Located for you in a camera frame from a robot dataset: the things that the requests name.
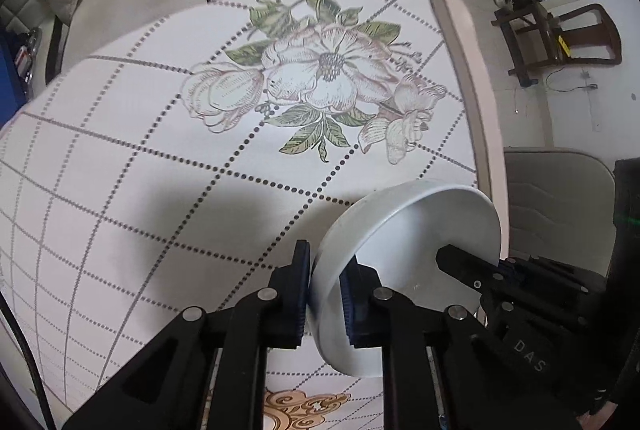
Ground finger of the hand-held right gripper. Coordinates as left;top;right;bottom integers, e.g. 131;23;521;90
436;245;588;328
497;255;608;293

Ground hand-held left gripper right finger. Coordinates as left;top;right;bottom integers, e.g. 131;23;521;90
339;256;576;430

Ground dark wooden chair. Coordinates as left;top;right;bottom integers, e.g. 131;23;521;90
492;2;623;88

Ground beige cushioned chair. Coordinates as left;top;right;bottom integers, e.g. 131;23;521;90
502;147;618;271

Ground white bowl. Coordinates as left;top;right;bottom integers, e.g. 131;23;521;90
309;180;501;378

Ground floral printed tablecloth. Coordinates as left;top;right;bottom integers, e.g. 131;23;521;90
0;0;511;430

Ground floor cable with plug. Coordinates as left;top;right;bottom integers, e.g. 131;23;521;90
545;67;601;94

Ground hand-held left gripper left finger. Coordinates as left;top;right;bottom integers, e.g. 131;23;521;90
62;240;313;430

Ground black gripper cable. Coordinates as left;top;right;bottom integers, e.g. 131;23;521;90
0;295;56;430

